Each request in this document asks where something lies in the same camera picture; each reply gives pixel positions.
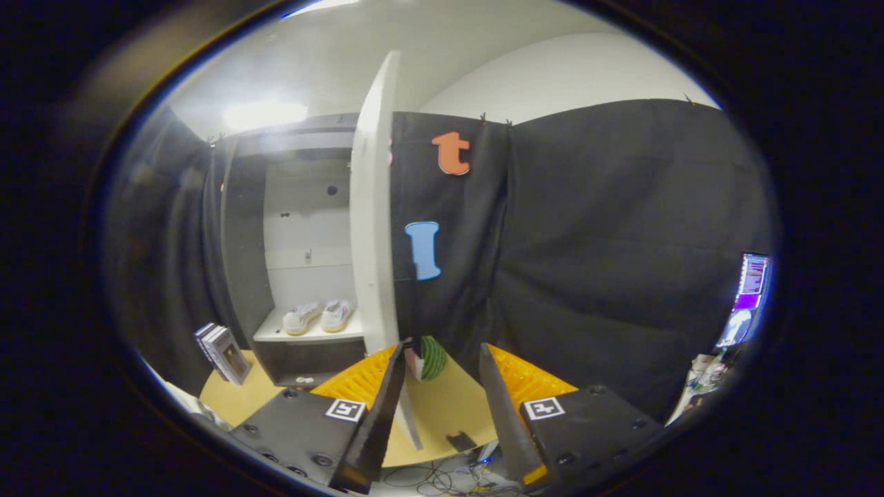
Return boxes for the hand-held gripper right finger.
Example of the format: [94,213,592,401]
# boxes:
[479,342,667,492]

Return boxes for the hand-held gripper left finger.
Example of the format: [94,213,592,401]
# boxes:
[229,342,408,494]

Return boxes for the white shoe red blue stripes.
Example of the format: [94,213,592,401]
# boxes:
[282,300,324,337]
[320,299,354,333]

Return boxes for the white shoe cabinet door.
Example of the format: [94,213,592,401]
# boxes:
[349,50,423,451]

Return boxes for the grey shoe cabinet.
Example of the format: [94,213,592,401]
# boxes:
[220,114,401,389]

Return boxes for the watermelon slice toy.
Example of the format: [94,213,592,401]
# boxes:
[406,336,448,382]

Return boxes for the grey cover book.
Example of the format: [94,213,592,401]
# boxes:
[211,327,253,386]

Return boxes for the blue spine book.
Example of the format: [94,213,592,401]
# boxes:
[200,324,236,380]

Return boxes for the pile of white items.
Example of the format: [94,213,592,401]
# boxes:
[666,353,734,423]

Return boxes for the black backdrop cloth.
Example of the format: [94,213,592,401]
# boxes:
[104,100,774,422]

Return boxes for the computer monitor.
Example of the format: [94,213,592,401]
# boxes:
[715,252,773,353]

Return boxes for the tangled floor cables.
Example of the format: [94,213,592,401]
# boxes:
[383,457,526,496]

